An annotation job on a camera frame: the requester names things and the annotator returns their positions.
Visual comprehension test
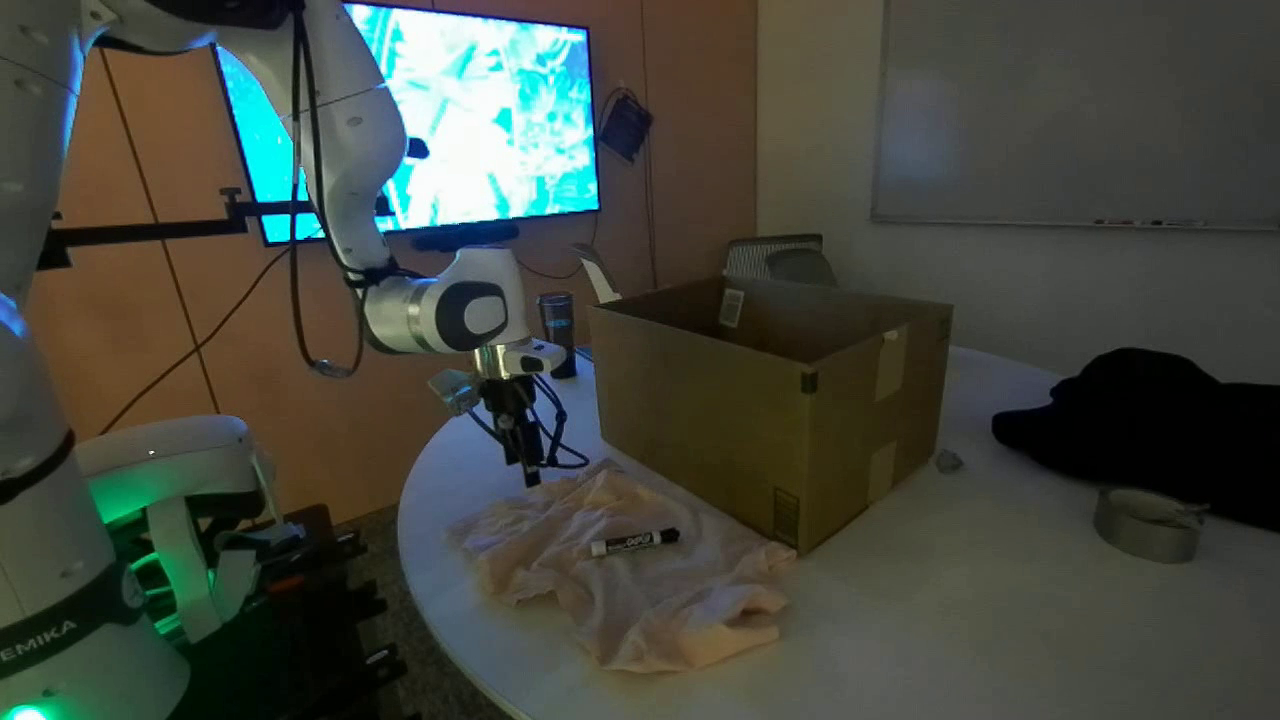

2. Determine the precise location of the open cardboard box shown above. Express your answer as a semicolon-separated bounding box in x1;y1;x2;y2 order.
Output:
588;274;957;561

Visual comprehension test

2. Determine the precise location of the wall whiteboard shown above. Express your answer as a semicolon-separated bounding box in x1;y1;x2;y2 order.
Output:
867;0;1280;241

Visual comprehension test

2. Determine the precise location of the white domed base housing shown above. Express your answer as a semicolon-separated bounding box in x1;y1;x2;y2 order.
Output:
73;413;286;649

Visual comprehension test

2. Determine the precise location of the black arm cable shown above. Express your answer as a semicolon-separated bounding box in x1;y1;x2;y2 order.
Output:
284;0;590;476

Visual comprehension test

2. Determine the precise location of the wall mounted monitor screen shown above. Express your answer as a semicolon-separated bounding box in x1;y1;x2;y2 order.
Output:
212;0;608;253

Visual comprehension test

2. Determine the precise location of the grey chair backrest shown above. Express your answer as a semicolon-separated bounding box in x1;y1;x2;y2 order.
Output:
714;232;840;293

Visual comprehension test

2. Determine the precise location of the black robot cart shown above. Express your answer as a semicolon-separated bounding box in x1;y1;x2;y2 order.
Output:
172;502;411;720

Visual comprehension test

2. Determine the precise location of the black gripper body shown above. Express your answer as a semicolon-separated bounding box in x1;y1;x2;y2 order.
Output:
476;373;558;455

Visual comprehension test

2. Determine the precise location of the peach cloth shirt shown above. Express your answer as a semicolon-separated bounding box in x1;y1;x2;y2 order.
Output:
450;455;804;680

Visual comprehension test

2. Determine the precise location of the small black tabletop device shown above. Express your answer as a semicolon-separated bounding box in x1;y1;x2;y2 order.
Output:
534;289;581;385

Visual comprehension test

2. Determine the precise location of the black marker pen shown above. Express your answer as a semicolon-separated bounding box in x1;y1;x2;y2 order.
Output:
588;524;685;561

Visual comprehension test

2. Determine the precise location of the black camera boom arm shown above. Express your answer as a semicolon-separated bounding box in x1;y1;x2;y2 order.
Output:
34;183;261;274

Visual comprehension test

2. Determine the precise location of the grey tape roll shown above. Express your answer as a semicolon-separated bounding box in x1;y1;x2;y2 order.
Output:
1088;484;1213;569

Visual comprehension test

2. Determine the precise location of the black wall device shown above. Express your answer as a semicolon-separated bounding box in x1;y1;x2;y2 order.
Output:
597;90;658;167

